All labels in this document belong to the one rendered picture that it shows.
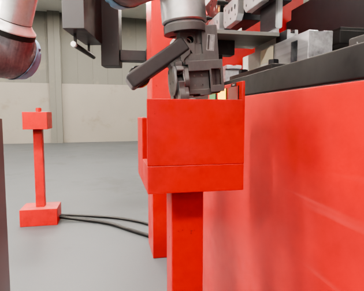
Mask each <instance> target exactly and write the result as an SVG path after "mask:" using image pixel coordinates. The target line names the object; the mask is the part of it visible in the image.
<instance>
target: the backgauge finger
mask: <svg viewBox="0 0 364 291"><path fill-rule="evenodd" d="M331 31H333V43H332V51H334V50H338V49H342V48H344V47H348V46H349V40H350V39H351V38H354V37H357V36H361V35H364V28H354V27H339V28H336V29H333V30H331Z"/></svg>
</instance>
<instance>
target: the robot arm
mask: <svg viewBox="0 0 364 291"><path fill-rule="evenodd" d="M105 1H106V2H108V3H109V4H110V6H111V7H112V8H114V9H117V10H123V9H132V8H135V7H137V6H139V5H141V4H144V3H147V2H150V1H153V0H105ZM37 2H38V0H0V78H2V79H9V80H16V79H20V80H23V79H27V78H29V77H31V76H32V75H33V74H34V73H35V72H36V71H37V69H38V67H39V65H40V60H41V56H42V54H41V53H40V51H41V48H40V45H39V43H38V41H37V40H36V33H35V32H34V30H33V29H32V23H33V20H34V15H35V10H36V6H37ZM160 5H161V19H162V25H163V26H164V37H166V38H171V39H177V40H175V41H174V42H173V43H171V44H170V45H168V46H167V47H165V48H164V49H163V50H161V51H160V52H158V53H157V54H156V55H154V56H152V57H151V58H150V59H148V60H147V61H146V62H144V63H142V64H141V65H138V66H134V67H132V68H131V69H130V70H129V72H128V74H127V76H126V79H125V82H126V83H127V84H128V86H129V87H130V89H131V90H135V89H137V88H143V87H145V86H146V85H147V84H148V83H149V81H150V79H151V78H153V77H154V76H155V75H157V74H158V73H159V72H161V71H163V70H164V69H165V68H168V69H169V70H168V87H169V93H170V98H171V99H195V98H190V96H192V97H197V96H205V95H212V94H217V93H220V92H221V91H224V75H223V66H222V59H219V55H218V39H217V25H206V24H205V22H206V4H205V0H160ZM187 39H189V40H190V42H191V43H189V42H188V41H187ZM220 72H221V74H220ZM220 78H221V83H220Z"/></svg>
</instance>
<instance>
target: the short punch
mask: <svg viewBox="0 0 364 291"><path fill-rule="evenodd" d="M282 19H283V0H275V1H273V2H272V3H270V4H269V5H267V6H266V7H265V8H263V9H262V10H261V22H260V32H279V29H280V28H281V27H282Z"/></svg>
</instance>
